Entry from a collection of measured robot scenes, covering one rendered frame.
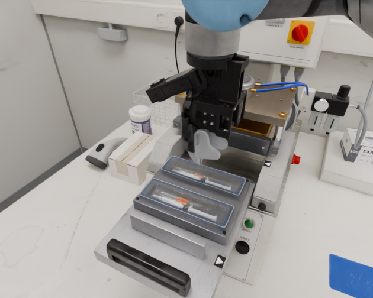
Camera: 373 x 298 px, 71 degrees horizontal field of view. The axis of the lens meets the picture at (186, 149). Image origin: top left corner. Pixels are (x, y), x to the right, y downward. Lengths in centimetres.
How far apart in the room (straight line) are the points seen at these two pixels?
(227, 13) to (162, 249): 40
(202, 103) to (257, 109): 25
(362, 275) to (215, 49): 68
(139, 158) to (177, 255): 47
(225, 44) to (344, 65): 87
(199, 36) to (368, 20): 19
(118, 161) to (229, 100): 58
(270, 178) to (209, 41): 36
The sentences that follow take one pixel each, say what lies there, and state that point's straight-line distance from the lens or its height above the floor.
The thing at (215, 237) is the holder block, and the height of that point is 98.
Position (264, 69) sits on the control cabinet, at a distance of 83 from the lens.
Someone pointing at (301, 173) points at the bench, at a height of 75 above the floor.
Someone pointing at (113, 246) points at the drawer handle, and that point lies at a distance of 47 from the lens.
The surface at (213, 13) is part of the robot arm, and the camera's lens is 23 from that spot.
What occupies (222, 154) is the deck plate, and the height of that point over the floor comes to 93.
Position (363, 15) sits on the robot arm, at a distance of 23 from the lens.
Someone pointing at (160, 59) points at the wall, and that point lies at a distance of 144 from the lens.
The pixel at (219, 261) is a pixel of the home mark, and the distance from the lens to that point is 49.
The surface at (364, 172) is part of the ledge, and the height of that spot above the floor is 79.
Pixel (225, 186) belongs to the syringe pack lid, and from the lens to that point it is 56.
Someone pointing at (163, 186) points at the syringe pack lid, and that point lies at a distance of 55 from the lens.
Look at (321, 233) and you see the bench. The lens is 88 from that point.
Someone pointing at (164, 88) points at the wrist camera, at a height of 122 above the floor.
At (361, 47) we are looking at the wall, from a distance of 112.
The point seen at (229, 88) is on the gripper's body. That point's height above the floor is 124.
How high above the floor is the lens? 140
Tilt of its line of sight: 37 degrees down
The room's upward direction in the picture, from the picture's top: straight up
